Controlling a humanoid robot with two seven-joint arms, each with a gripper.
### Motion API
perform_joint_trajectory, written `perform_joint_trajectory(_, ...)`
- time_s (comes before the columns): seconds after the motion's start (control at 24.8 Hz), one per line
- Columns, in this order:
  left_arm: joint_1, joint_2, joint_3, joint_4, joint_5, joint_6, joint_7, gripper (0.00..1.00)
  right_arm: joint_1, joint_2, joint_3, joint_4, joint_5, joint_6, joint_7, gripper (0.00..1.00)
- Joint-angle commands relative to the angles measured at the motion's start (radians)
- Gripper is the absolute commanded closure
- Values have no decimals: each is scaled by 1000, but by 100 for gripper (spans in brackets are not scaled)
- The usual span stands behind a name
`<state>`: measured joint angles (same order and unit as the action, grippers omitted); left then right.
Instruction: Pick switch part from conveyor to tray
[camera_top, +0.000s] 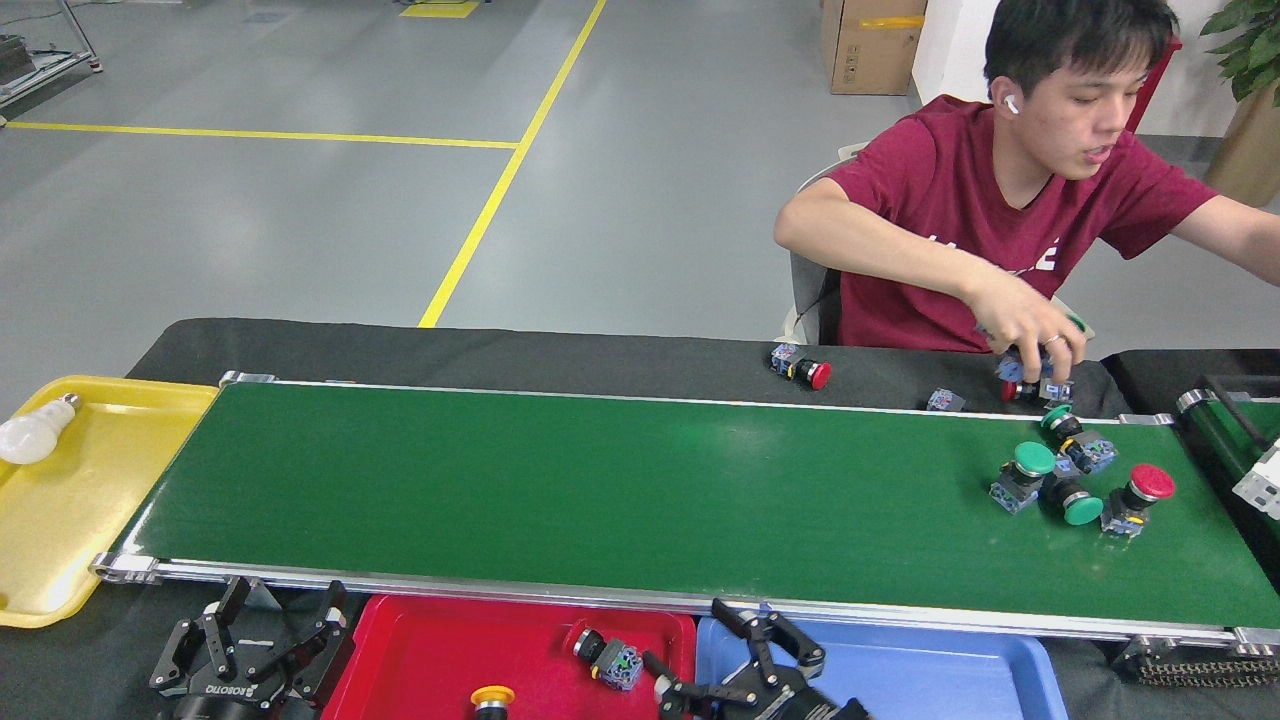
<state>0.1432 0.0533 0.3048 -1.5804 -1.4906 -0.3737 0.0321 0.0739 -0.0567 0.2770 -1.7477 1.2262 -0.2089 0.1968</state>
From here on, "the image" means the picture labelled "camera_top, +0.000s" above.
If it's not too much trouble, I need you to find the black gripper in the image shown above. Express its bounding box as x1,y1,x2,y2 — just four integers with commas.
150,575,353,720
643,598,871,720

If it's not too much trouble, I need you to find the red mushroom push button switch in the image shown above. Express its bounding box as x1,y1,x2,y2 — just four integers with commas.
1100,463,1177,539

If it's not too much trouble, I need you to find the yellow plastic tray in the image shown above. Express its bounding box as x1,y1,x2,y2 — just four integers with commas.
0,375,221,629

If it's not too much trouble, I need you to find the green conveyor belt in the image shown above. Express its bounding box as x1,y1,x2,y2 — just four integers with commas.
90,372,1280,656

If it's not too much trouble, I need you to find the short green feeder conveyor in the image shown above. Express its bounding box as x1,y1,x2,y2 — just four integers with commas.
1175,375,1280,546

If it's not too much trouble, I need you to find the black conveyor guide bar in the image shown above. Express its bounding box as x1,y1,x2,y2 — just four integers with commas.
1200,375,1280,456

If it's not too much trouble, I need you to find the person's right hand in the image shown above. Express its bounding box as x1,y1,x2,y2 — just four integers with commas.
965,275,1088,386

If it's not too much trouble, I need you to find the red plastic bin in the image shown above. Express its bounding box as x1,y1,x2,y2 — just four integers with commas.
320,593,698,720

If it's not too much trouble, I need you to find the blue plastic bin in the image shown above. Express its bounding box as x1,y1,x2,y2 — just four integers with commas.
695,615,1069,720

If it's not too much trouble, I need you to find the white light bulb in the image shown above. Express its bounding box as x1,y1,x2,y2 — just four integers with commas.
0,393,81,466

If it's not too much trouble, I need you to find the black table cloth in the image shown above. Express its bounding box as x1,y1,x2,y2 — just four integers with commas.
0,318,1131,720
1100,348,1280,720

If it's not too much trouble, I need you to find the person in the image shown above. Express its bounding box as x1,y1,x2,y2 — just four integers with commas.
773,0,1280,386

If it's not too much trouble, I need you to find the metal shelf rack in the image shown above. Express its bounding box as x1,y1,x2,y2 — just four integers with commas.
0,0,103,109

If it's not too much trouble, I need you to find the brown cardboard box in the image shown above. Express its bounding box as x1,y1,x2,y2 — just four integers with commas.
820,0,928,97

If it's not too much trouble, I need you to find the red fire extinguisher cabinet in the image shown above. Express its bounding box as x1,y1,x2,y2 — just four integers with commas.
1125,35,1183,136

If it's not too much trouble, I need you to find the potted green plant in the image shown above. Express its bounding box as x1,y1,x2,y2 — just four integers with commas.
1200,0,1280,209

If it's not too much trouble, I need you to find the black selector switch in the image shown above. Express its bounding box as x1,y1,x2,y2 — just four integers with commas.
573,628,644,692

